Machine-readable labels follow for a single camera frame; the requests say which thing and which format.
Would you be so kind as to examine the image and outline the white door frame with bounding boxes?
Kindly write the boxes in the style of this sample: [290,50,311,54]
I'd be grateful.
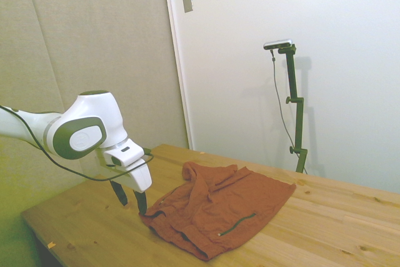
[161,0,195,151]

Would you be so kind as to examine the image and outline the rust orange shorts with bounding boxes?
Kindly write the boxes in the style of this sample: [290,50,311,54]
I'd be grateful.
[139,161,297,262]

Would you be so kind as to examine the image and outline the dark jointed camera stand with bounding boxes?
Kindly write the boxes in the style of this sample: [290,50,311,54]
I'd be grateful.
[277,44,309,174]

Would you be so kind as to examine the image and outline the grey camera on stand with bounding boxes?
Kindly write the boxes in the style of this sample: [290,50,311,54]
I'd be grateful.
[263,38,294,51]

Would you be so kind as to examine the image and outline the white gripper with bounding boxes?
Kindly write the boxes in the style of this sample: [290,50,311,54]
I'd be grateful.
[99,158,153,216]

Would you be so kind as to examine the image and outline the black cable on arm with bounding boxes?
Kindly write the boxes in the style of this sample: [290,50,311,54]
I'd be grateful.
[0,105,154,182]

